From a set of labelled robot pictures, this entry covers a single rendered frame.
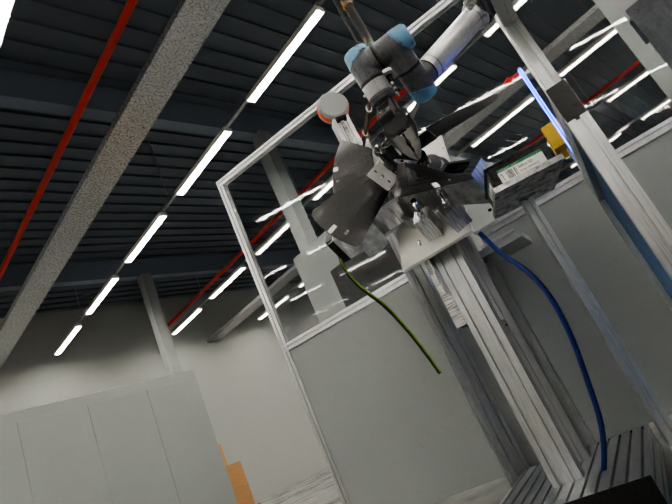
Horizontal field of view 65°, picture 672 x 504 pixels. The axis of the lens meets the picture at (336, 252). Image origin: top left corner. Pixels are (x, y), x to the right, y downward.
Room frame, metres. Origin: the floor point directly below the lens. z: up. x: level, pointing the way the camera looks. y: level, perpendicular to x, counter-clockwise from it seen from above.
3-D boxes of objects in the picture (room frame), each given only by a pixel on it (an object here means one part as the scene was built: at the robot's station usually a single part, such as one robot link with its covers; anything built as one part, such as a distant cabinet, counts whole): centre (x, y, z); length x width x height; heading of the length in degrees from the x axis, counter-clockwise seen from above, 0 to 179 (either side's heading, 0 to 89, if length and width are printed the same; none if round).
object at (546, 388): (1.93, -0.43, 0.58); 0.09 x 0.04 x 1.15; 65
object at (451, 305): (1.97, -0.35, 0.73); 0.15 x 0.09 x 0.22; 155
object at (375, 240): (1.78, -0.13, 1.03); 0.15 x 0.10 x 0.14; 155
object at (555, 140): (1.69, -0.86, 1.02); 0.16 x 0.10 x 0.11; 155
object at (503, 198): (1.34, -0.52, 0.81); 0.23 x 0.18 x 0.01; 170
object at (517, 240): (2.12, -0.54, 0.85); 0.36 x 0.24 x 0.03; 65
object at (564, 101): (1.33, -0.70, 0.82); 0.90 x 0.04 x 0.08; 155
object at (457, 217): (1.59, -0.39, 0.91); 0.12 x 0.08 x 0.12; 155
